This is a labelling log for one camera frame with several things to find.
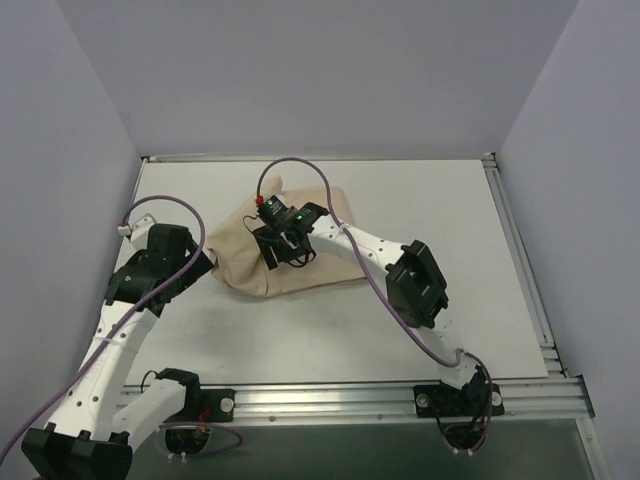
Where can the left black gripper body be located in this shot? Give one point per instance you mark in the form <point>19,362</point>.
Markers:
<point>187,270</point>

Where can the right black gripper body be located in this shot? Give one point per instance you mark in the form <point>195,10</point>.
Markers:
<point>282,242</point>

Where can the beige cloth surgical kit roll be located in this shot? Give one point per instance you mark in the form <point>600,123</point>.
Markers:
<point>248,262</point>

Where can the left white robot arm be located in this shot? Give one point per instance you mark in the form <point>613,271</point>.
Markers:
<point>86,437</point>

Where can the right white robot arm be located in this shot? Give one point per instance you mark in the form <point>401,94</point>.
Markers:
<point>406,278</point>

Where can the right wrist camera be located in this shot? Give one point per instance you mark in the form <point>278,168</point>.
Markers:
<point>274,213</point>

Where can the back aluminium rail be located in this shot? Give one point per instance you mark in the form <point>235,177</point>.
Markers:
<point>315,157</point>

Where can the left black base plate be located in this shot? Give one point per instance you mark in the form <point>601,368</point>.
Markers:
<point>216,405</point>

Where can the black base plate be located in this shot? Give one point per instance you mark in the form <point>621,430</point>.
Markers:
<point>442,401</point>
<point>216,405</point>

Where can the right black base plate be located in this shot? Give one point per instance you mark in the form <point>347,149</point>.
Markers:
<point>442,401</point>

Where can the aluminium front rail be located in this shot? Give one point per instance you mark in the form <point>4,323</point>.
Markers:
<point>553,398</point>

